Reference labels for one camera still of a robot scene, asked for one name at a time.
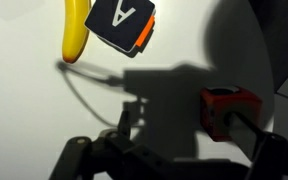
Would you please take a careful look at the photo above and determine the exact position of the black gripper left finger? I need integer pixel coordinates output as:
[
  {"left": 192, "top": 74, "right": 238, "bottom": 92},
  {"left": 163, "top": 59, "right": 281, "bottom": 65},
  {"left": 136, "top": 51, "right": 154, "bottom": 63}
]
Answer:
[{"left": 48, "top": 109, "right": 172, "bottom": 180}]

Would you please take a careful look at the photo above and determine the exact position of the yellow banana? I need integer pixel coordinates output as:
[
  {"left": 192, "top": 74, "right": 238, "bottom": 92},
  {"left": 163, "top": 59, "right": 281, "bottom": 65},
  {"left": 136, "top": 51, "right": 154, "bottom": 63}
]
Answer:
[{"left": 62, "top": 0, "right": 91, "bottom": 63}]

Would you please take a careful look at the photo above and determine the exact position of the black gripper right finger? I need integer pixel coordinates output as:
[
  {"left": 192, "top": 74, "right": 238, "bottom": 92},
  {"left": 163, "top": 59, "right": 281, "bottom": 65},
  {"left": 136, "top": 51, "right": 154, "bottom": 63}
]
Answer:
[{"left": 232, "top": 112, "right": 288, "bottom": 180}]

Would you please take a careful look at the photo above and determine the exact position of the black letter A block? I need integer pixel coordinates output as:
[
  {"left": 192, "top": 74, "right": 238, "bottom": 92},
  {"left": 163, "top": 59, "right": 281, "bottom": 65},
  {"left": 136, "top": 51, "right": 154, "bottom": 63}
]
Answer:
[{"left": 85, "top": 0, "right": 155, "bottom": 58}]

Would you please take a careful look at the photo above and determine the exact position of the orange number six block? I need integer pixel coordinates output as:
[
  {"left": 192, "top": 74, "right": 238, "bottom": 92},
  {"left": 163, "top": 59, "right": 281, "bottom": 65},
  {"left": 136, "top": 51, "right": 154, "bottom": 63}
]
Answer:
[{"left": 200, "top": 86, "right": 262, "bottom": 142}]

